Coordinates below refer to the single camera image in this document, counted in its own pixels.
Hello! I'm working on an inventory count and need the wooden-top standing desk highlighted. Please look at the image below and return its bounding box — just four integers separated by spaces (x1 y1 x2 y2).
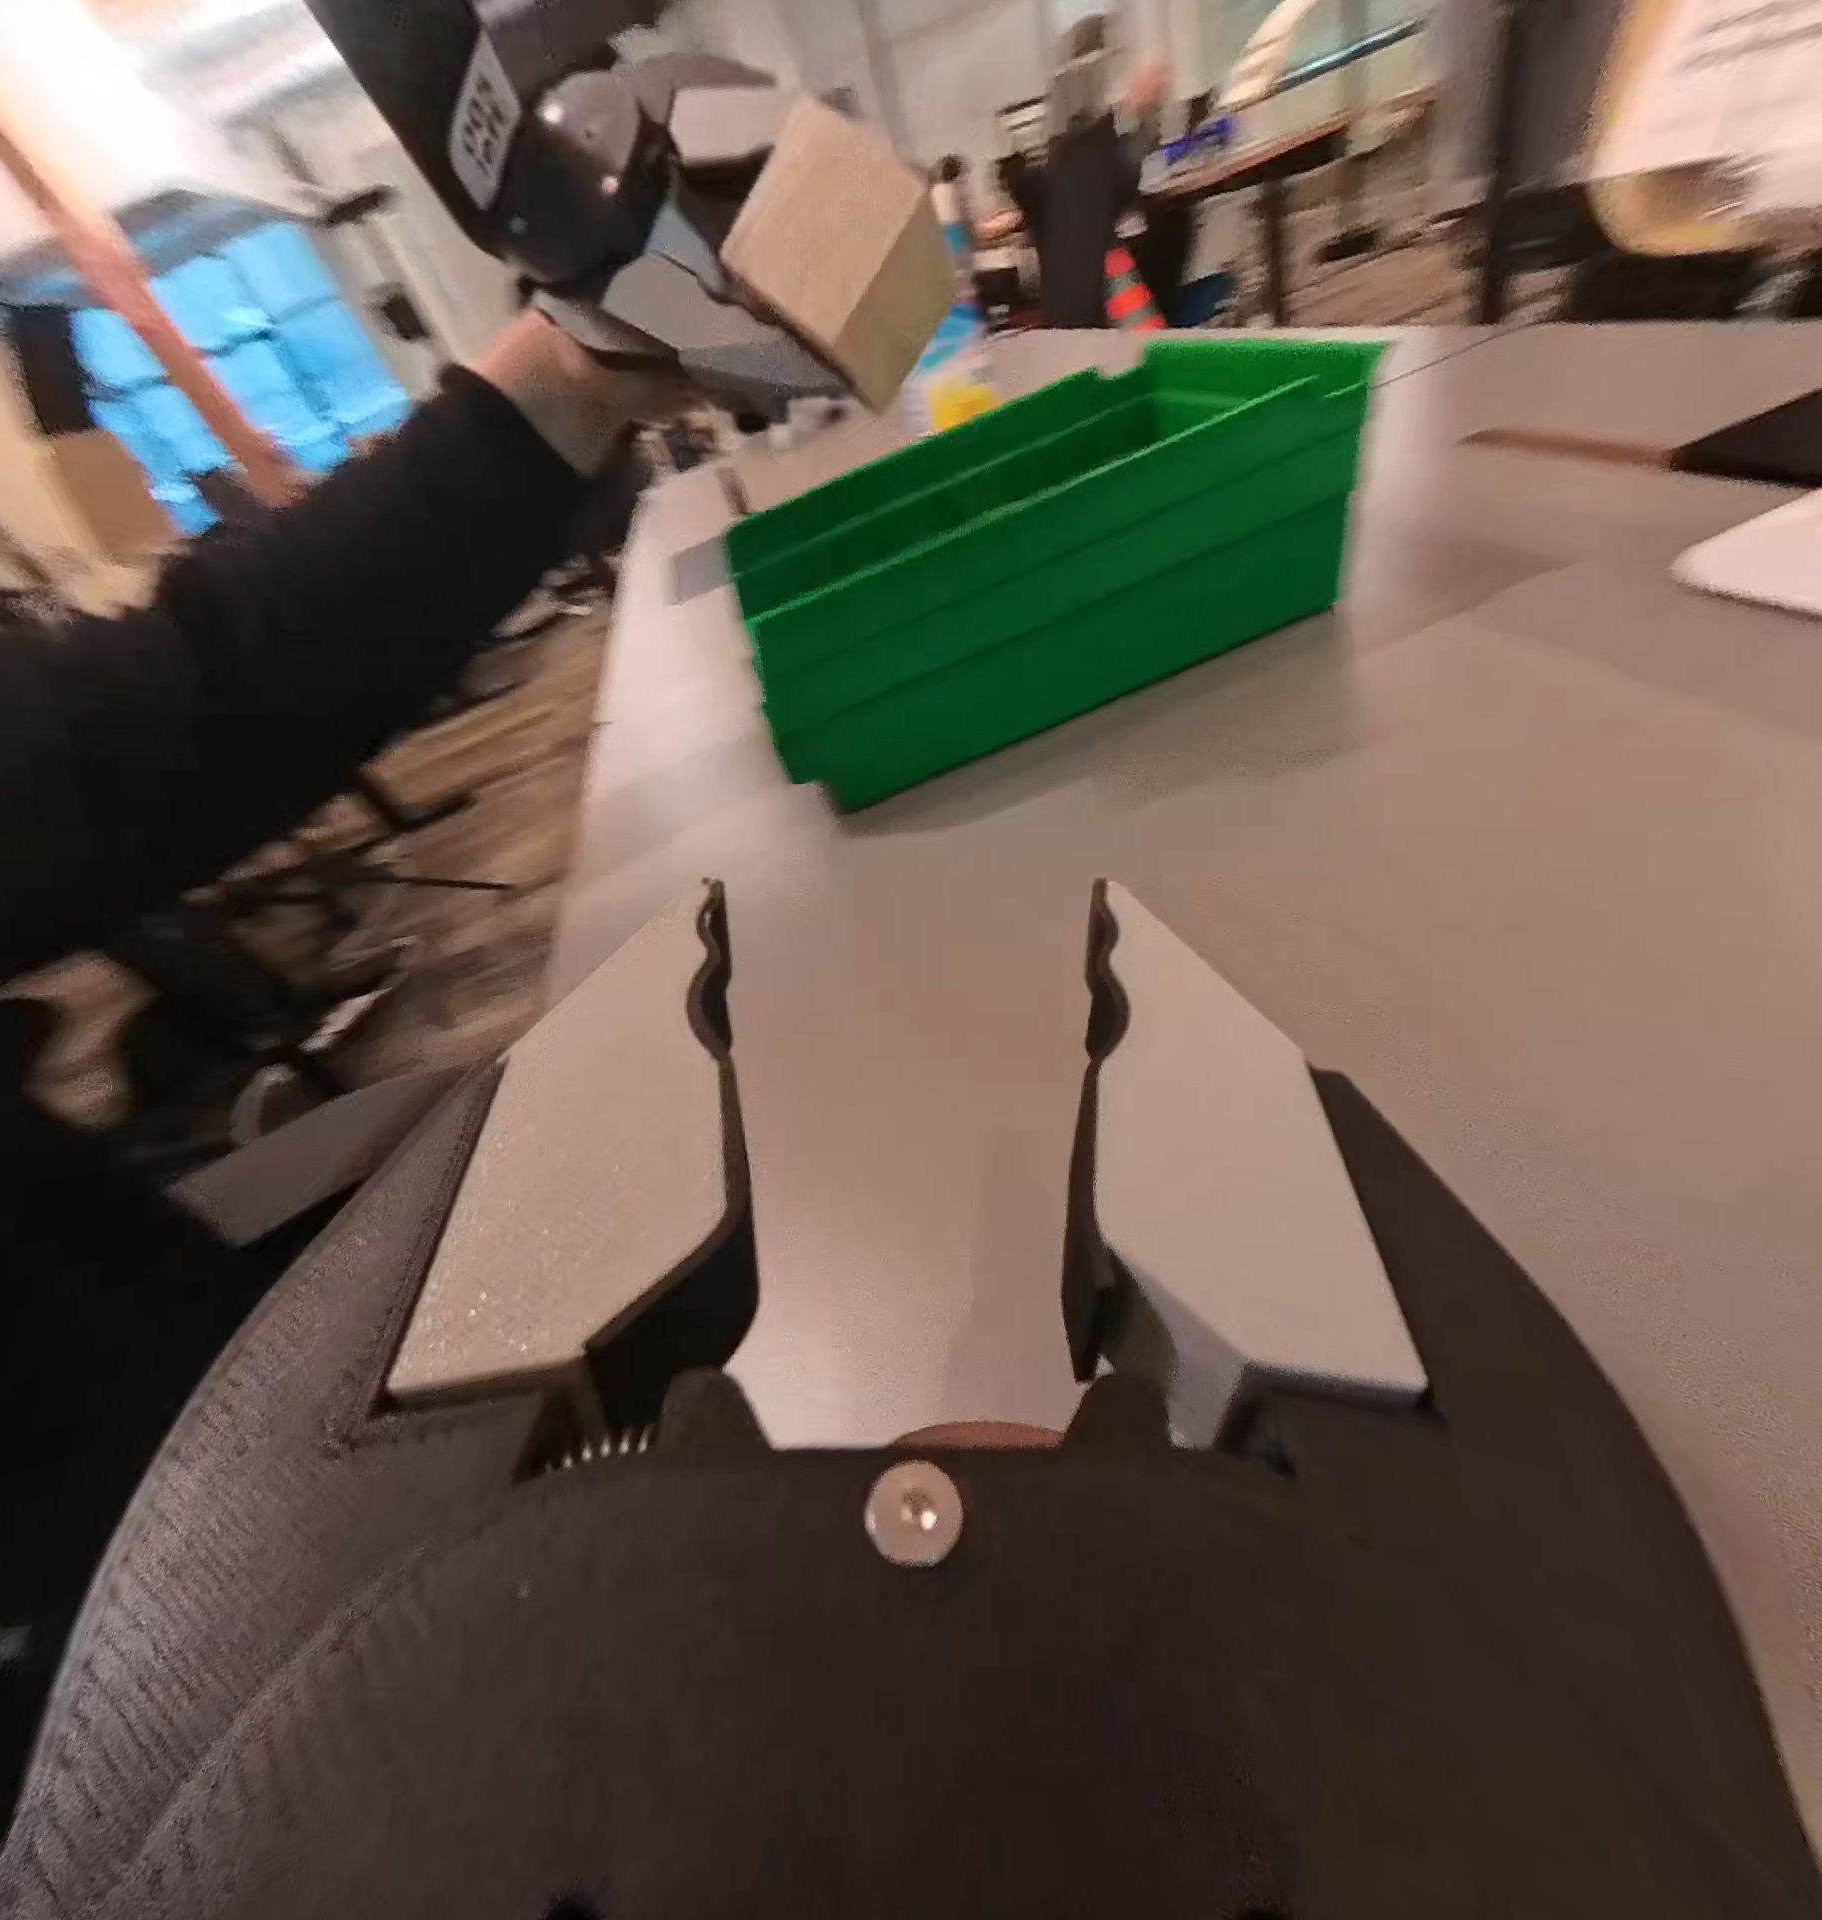
1142 121 1394 325

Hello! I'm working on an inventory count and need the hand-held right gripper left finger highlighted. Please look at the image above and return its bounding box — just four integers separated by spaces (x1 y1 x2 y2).
383 876 764 1412

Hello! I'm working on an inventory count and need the wipes canister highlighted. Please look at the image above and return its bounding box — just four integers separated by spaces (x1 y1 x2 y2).
919 293 997 430

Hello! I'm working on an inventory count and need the person's left hand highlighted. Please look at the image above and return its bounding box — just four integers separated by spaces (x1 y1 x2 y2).
468 306 705 474

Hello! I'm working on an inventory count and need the diagonal support beam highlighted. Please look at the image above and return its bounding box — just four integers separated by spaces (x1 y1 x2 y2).
0 60 298 504

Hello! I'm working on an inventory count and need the person's left forearm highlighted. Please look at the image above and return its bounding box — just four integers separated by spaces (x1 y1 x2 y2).
0 361 590 1009

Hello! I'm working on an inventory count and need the printed instruction sheet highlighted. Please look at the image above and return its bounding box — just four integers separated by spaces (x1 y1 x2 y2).
1660 0 1822 182

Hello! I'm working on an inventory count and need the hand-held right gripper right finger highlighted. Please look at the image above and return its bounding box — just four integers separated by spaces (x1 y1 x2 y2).
1061 876 1437 1451

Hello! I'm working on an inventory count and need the green plastic bin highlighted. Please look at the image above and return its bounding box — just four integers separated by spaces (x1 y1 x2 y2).
723 336 1394 816

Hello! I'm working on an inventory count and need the person's torso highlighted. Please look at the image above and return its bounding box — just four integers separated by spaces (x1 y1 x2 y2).
0 991 298 1920

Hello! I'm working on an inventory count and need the black desk cable cover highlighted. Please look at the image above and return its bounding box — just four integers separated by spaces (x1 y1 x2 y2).
1672 374 1822 487

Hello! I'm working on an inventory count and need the large natural wooden cube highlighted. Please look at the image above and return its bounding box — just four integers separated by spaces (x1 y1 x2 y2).
719 96 963 414

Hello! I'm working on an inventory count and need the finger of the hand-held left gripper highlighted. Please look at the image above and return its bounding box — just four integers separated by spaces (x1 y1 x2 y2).
596 252 856 411
662 60 854 170

